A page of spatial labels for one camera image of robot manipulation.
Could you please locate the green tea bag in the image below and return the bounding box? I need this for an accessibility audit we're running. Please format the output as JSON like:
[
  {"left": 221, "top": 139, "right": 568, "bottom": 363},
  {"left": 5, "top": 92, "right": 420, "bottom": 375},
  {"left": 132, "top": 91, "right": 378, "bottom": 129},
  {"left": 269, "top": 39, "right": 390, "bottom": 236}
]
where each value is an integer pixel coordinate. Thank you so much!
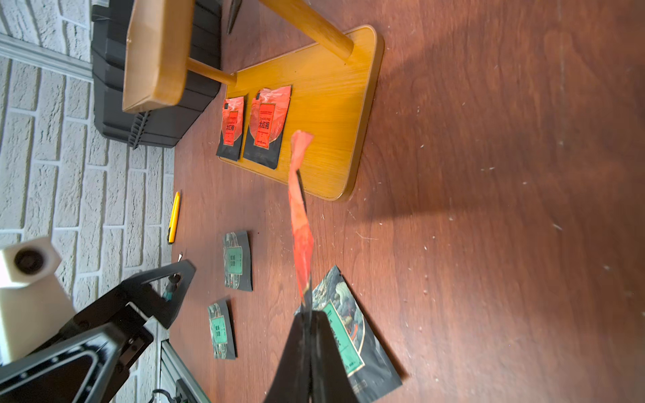
[
  {"left": 223, "top": 231, "right": 253, "bottom": 292},
  {"left": 208, "top": 298, "right": 237, "bottom": 360},
  {"left": 312, "top": 266, "right": 402, "bottom": 402}
]

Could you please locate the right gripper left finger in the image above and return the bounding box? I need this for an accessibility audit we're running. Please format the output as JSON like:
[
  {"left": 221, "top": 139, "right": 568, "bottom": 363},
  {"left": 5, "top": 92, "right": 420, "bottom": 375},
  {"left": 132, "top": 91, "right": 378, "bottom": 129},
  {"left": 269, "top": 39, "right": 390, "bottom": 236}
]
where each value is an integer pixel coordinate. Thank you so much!
[{"left": 265, "top": 313, "right": 310, "bottom": 403}]

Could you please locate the black plastic toolbox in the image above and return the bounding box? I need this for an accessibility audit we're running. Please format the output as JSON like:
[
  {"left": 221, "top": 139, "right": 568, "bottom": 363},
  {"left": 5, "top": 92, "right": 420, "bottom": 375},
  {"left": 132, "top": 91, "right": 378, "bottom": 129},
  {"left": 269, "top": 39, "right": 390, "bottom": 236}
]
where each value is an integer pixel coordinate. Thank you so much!
[{"left": 91, "top": 1, "right": 222, "bottom": 149}]

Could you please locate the green handled screwdriver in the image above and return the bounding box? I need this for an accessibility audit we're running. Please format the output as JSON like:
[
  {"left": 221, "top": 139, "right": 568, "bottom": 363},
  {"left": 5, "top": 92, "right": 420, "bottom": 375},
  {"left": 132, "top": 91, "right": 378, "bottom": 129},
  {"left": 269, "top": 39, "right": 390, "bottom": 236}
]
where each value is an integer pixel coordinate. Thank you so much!
[{"left": 162, "top": 273, "right": 181, "bottom": 302}]

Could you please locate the yellow two-tier wooden shelf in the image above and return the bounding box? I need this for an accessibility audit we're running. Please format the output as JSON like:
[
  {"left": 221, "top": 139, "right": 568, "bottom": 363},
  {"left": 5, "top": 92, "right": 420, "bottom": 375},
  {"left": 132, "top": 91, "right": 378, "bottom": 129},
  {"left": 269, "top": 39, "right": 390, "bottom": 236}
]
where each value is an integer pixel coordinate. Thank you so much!
[{"left": 122, "top": 0, "right": 385, "bottom": 203}]

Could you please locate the yellow utility knife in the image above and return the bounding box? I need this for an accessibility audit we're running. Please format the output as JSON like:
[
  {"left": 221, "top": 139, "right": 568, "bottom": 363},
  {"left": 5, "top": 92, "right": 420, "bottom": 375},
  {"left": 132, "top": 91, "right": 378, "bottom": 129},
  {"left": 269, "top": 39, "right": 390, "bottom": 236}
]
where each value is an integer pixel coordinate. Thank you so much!
[{"left": 167, "top": 191, "right": 181, "bottom": 244}]

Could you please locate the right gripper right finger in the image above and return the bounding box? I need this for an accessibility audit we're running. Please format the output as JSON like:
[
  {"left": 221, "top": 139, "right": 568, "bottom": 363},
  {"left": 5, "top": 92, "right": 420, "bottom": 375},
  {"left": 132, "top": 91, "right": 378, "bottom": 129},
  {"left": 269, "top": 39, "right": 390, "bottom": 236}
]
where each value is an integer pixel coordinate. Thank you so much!
[{"left": 311, "top": 311, "right": 358, "bottom": 403}]

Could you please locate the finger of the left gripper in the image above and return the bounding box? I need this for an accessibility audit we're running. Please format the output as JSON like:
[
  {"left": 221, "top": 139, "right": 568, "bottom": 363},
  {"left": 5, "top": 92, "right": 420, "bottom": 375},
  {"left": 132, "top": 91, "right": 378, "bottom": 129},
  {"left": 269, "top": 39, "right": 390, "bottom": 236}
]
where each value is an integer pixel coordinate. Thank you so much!
[
  {"left": 38, "top": 260, "right": 196, "bottom": 350},
  {"left": 1, "top": 324, "right": 154, "bottom": 402}
]

